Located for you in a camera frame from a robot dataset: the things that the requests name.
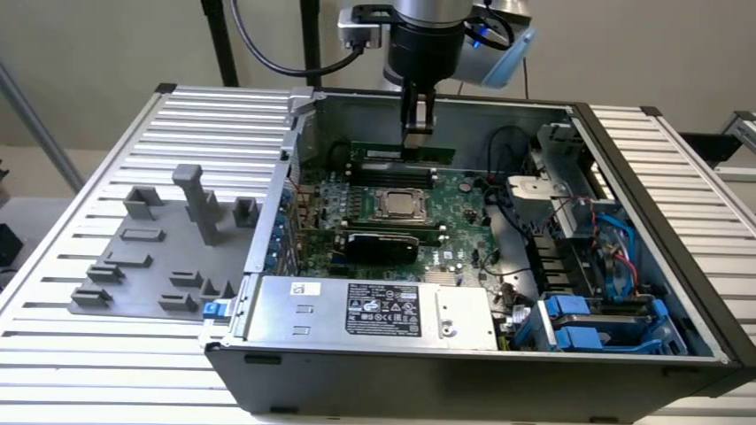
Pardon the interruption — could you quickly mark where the blue disk bay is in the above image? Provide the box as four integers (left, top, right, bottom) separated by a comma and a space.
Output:
512, 290, 690, 356

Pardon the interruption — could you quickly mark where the green RAM stick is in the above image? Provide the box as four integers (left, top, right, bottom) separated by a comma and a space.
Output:
348, 140, 457, 166

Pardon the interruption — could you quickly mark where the silver power supply unit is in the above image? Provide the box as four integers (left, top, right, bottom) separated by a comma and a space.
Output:
242, 275, 501, 352

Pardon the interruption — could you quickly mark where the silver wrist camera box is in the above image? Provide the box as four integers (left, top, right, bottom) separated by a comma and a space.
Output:
336, 7, 386, 50

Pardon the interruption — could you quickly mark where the black camera cable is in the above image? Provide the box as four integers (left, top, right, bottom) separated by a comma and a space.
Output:
228, 0, 366, 77

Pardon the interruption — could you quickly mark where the silver CPU in socket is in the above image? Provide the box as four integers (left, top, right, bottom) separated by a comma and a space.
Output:
369, 187, 430, 221

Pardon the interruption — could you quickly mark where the black looped wire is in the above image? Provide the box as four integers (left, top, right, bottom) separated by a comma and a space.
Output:
485, 125, 536, 178

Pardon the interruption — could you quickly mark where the black RAM slot bank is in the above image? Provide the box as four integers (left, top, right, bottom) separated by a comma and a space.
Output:
345, 160, 440, 187

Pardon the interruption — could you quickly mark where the blue case latch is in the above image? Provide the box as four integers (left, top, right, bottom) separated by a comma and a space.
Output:
200, 299, 230, 321

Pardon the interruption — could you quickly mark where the aluminium rail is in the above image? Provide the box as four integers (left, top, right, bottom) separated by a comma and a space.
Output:
712, 110, 756, 182

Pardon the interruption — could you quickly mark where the grey parts rack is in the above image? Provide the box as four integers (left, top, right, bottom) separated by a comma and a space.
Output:
66, 163, 262, 321

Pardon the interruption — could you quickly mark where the blue data wire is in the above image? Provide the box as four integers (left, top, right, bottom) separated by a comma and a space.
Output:
593, 211, 645, 297

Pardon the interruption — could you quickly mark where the metal drive cage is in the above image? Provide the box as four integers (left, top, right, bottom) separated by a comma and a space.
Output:
504, 122, 617, 237

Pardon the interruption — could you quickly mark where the black box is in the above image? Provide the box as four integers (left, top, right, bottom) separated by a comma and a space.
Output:
0, 222, 25, 272

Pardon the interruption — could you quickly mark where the black bracket plate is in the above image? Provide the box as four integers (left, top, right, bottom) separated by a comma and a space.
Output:
677, 131, 740, 169

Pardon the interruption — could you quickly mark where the aluminium frame bar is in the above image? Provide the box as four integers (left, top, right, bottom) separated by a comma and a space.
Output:
0, 60, 85, 193

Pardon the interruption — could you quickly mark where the black upright post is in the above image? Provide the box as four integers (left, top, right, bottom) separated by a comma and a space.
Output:
198, 0, 241, 88
293, 0, 324, 88

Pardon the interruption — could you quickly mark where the black graphics card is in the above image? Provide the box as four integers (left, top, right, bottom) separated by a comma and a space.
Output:
340, 231, 421, 267

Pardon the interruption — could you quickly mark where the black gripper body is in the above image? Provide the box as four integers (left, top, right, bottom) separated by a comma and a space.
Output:
386, 20, 466, 86

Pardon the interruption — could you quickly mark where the green motherboard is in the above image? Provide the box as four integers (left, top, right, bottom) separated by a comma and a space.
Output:
286, 166, 504, 285

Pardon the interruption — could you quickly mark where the black open PC case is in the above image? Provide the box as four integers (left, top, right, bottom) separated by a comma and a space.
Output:
201, 87, 756, 420

